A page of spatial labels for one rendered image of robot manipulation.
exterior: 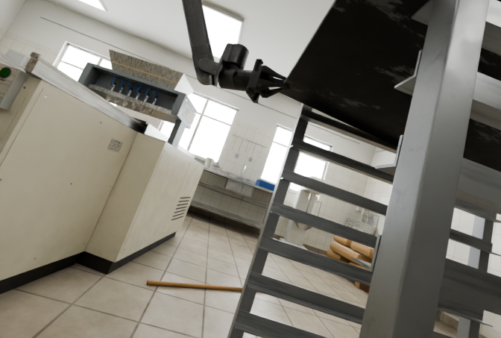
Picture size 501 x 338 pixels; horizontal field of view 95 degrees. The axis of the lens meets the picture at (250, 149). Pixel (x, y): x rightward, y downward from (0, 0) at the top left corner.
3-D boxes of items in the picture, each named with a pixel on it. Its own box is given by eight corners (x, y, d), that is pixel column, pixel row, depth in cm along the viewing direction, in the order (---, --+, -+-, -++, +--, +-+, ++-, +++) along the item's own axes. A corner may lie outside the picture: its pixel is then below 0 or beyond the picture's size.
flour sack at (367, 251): (368, 258, 312) (370, 247, 315) (347, 248, 352) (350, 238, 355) (409, 271, 326) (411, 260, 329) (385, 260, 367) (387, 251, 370)
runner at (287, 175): (282, 178, 59) (285, 167, 59) (279, 178, 61) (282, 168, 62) (502, 256, 62) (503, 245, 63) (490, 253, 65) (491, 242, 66)
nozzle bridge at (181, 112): (96, 121, 181) (115, 83, 188) (181, 151, 177) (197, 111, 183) (63, 106, 149) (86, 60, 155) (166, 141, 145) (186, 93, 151)
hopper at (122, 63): (122, 86, 185) (130, 71, 188) (187, 107, 182) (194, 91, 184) (100, 66, 157) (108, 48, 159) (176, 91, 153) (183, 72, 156)
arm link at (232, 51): (199, 81, 70) (196, 68, 61) (210, 48, 72) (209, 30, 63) (236, 94, 71) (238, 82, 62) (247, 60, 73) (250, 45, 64)
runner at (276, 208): (271, 213, 57) (275, 201, 58) (269, 211, 60) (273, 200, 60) (497, 291, 61) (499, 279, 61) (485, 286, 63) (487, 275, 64)
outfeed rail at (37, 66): (186, 159, 272) (188, 154, 273) (188, 160, 272) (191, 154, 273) (21, 69, 75) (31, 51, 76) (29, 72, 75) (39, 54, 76)
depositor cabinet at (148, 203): (118, 215, 260) (148, 146, 275) (177, 236, 256) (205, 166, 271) (-5, 234, 134) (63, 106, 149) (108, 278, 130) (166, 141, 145)
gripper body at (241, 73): (262, 57, 60) (238, 57, 63) (251, 92, 58) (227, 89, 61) (270, 72, 66) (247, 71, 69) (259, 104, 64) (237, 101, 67)
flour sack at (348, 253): (327, 248, 393) (329, 239, 396) (347, 255, 401) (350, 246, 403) (355, 264, 323) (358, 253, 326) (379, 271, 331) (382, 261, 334)
